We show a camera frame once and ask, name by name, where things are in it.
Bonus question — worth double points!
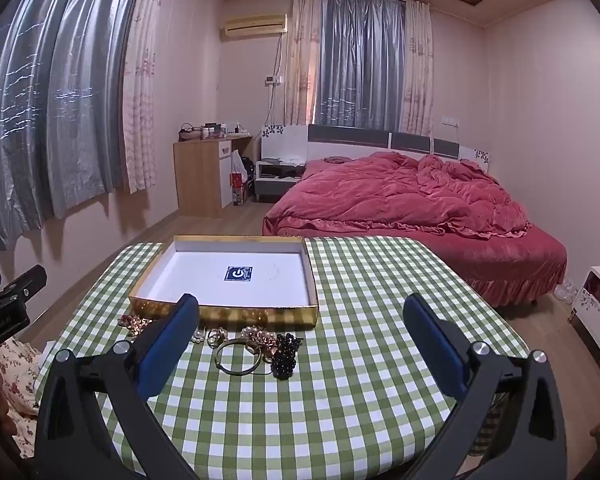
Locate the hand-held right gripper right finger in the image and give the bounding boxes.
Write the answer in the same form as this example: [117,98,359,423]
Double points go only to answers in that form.
[402,293,568,480]

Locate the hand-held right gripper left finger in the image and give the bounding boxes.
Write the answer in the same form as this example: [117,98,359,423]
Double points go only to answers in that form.
[34,293,201,480]

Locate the rose gold flower hairpin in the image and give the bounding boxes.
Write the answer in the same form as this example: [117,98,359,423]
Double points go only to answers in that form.
[119,312,154,339]

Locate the thin gold bangle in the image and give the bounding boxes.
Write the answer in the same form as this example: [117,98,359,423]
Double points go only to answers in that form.
[213,338,264,376]

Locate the gold box with white inside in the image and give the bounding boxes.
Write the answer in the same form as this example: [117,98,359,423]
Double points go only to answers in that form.
[128,234,321,330]

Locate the rose gold pearl brooch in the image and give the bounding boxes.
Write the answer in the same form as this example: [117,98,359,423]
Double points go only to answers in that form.
[241,325,279,362]

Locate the black bead bracelet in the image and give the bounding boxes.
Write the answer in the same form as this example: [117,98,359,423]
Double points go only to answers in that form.
[270,332,304,380]

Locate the floral cloth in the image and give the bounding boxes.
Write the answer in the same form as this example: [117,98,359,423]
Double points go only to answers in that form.
[0,337,44,461]

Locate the green checked tablecloth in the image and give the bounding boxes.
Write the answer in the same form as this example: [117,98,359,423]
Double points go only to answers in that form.
[32,236,531,480]

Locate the blue square sticker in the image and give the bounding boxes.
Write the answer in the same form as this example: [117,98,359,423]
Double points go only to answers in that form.
[224,265,255,284]

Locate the round bed with red skirt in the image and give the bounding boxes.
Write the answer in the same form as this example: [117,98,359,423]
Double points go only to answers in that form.
[262,151,567,309]

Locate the red blanket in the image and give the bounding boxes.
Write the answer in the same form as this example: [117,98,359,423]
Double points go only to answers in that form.
[263,151,531,241]

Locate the white flowered cabinet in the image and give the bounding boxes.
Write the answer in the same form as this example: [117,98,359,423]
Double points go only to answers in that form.
[569,264,600,377]

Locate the wooden desk cabinet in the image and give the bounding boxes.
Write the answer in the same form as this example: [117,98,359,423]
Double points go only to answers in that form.
[173,135,254,219]

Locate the large blue-grey curtain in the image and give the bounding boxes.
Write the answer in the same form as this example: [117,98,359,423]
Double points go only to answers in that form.
[0,0,149,257]

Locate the black bag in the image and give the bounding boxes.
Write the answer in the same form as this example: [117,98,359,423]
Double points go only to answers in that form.
[240,157,257,197]

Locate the white nightstand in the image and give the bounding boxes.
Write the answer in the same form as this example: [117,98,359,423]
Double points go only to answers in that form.
[253,158,307,204]

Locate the pink patterned curtain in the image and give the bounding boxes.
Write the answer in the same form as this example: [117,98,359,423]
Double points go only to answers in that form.
[399,0,435,136]
[122,0,175,194]
[284,0,324,126]

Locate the white and grey headboard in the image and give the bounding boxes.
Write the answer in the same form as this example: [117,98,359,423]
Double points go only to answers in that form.
[260,122,491,176]

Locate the blue-grey window curtain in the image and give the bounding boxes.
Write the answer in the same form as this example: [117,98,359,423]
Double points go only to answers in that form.
[317,0,409,134]

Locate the air conditioner cable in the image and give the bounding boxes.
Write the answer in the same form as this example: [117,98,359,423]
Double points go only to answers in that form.
[267,34,287,127]

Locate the wall air conditioner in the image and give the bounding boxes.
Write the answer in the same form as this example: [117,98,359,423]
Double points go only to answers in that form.
[223,13,288,39]

